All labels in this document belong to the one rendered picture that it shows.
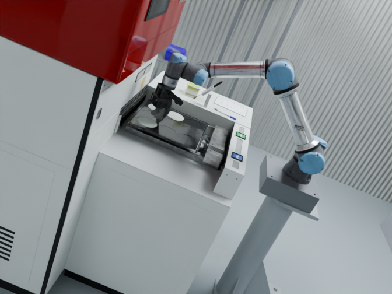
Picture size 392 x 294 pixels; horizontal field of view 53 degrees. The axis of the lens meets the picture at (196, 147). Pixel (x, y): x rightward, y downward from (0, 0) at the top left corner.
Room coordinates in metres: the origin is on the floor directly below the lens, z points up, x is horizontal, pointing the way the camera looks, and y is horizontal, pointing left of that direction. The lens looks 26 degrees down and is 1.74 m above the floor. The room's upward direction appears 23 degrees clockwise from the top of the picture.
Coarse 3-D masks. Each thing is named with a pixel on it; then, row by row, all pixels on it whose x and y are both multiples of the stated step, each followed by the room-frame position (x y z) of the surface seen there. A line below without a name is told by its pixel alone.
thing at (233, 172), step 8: (240, 128) 2.02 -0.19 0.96; (232, 136) 1.86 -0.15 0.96; (248, 136) 1.95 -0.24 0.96; (232, 144) 1.77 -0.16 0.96; (240, 144) 1.82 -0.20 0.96; (240, 152) 1.73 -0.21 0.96; (232, 160) 1.60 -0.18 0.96; (224, 168) 1.51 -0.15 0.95; (232, 168) 1.53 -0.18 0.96; (240, 168) 1.56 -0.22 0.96; (224, 176) 1.51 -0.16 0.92; (232, 176) 1.51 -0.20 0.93; (240, 176) 1.51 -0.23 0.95; (216, 184) 1.51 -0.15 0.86; (224, 184) 1.51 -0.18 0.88; (232, 184) 1.51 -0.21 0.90; (216, 192) 1.51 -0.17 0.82; (224, 192) 1.51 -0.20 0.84; (232, 192) 1.51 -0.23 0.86
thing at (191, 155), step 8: (128, 128) 1.72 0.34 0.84; (136, 128) 1.74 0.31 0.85; (144, 136) 1.72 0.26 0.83; (152, 136) 1.72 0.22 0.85; (160, 144) 1.72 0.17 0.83; (168, 144) 1.72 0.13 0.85; (176, 152) 1.72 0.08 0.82; (184, 152) 1.72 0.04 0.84; (192, 152) 1.74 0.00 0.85; (200, 160) 1.72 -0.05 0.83; (216, 168) 1.72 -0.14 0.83
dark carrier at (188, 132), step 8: (144, 112) 1.85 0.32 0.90; (176, 112) 2.01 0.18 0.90; (136, 120) 1.72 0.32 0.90; (168, 120) 1.87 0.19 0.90; (176, 120) 1.91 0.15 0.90; (184, 120) 1.95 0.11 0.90; (192, 120) 2.00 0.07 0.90; (152, 128) 1.71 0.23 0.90; (160, 128) 1.74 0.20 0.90; (168, 128) 1.78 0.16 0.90; (176, 128) 1.82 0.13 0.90; (184, 128) 1.86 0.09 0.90; (192, 128) 1.90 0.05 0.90; (200, 128) 1.94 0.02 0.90; (168, 136) 1.69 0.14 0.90; (176, 136) 1.73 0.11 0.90; (184, 136) 1.77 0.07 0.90; (192, 136) 1.80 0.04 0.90; (200, 136) 1.84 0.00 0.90; (184, 144) 1.69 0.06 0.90; (192, 144) 1.72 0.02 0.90
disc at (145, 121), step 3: (141, 117) 1.77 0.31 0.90; (144, 117) 1.79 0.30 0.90; (138, 120) 1.73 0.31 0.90; (141, 120) 1.74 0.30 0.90; (144, 120) 1.75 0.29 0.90; (147, 120) 1.77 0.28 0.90; (150, 120) 1.78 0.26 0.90; (141, 123) 1.71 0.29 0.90; (144, 123) 1.72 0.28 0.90; (147, 123) 1.74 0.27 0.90; (150, 123) 1.75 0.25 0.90; (153, 123) 1.76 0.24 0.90; (156, 123) 1.78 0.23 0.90; (147, 126) 1.71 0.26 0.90; (150, 126) 1.72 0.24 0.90; (153, 126) 1.73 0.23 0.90
